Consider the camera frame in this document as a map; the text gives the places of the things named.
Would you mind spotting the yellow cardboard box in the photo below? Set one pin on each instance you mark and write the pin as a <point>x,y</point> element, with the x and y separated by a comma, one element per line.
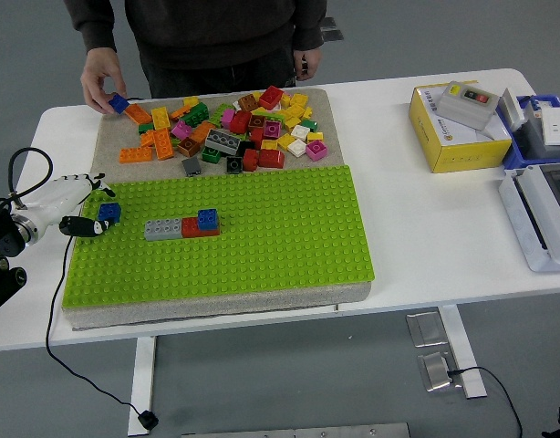
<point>471,155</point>

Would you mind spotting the orange toy brick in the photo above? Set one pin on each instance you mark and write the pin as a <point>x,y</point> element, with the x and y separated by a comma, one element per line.
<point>162,143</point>
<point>199,133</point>
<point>181,111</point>
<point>148,138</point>
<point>135,155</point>
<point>141,115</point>

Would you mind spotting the grey-brown mat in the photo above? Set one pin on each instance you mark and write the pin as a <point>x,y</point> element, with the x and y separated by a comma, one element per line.
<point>216,305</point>

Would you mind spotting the person's left forearm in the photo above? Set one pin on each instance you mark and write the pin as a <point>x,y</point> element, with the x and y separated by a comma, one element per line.
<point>309,27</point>

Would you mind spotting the black toy brick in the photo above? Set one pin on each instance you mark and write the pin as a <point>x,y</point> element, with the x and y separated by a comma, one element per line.
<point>234,164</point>
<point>245,147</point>

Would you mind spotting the dark green toy brick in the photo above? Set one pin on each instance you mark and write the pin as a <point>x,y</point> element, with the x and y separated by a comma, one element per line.
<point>211,155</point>
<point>145,128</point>
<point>195,115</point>
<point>309,124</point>

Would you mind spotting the dark brown toy brick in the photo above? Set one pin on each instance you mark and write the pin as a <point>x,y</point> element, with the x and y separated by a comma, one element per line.
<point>257,121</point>

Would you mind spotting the metal floor strip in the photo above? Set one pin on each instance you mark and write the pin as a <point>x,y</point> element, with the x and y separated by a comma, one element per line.
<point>307,432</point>

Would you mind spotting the white grey plastic part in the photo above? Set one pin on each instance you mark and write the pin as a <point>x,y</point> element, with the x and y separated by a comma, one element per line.
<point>510,107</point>

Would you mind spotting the blue plastic bin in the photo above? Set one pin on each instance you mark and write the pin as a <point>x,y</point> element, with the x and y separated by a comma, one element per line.
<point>515,157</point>

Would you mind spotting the yellow toy brick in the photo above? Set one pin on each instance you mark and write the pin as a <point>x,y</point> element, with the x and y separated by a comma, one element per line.
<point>300,99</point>
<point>307,111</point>
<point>315,136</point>
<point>285,99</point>
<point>160,117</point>
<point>291,122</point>
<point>295,111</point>
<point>286,141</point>
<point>269,144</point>
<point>191,100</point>

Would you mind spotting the person's left hand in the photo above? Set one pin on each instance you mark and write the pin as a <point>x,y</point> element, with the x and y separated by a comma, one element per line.
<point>309,59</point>

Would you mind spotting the dark grey toy brick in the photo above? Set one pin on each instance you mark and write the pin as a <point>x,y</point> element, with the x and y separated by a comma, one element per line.
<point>191,166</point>

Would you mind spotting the white enclosure with window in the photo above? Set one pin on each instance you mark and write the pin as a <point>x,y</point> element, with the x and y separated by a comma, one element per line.
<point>517,214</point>

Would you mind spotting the person's right hand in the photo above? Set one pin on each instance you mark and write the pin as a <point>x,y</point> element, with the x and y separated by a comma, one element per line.
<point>100,64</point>

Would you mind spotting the dark floor outlet plate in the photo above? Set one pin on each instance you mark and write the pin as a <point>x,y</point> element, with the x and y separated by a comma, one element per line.
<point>334,35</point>
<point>331,22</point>

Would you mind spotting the long red toy brick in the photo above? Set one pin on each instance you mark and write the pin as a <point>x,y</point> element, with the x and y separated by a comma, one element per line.
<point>189,227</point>

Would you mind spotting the white wall socket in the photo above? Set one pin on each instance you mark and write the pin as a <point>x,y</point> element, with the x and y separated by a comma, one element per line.
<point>558,130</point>

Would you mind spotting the person's right forearm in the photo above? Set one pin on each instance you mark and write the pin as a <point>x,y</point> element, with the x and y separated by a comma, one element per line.
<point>93,27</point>

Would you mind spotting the white table leg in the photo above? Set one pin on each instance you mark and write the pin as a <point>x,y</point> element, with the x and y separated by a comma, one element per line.
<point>467,365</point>
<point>143,374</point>

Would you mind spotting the green studded baseplate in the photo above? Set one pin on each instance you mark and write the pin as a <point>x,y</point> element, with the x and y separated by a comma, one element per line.
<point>284,237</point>

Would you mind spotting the person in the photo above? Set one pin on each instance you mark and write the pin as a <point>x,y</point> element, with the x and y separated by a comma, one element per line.
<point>216,36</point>

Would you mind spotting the magenta toy brick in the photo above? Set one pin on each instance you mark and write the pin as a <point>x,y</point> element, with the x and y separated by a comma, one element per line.
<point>227,117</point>
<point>316,150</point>
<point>272,129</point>
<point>182,130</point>

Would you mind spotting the white toy brick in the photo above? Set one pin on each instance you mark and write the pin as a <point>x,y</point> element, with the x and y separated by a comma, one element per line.
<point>297,147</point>
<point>300,132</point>

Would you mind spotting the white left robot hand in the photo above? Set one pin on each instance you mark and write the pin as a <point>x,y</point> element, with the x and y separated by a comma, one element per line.
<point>61,196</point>

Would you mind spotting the grey push-button switch box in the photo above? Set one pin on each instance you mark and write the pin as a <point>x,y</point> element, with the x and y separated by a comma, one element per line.
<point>462,111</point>

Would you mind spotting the lime green toy brick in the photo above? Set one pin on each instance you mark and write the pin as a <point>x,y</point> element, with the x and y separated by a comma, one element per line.
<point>266,111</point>
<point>220,111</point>

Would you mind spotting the silver floor outlet cover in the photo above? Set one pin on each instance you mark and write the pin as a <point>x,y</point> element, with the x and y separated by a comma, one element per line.
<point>426,329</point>
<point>436,372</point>

